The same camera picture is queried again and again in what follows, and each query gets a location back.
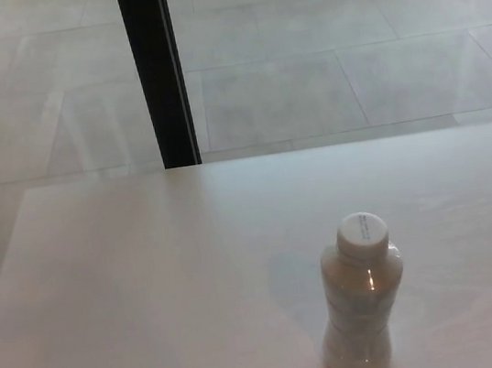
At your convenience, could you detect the white bottle cap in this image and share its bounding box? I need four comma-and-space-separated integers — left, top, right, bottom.
333, 208, 393, 261

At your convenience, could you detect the black window frame post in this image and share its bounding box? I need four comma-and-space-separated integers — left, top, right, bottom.
115, 0, 203, 174

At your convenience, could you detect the clear plastic bottle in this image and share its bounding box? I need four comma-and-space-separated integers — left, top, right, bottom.
305, 234, 421, 368

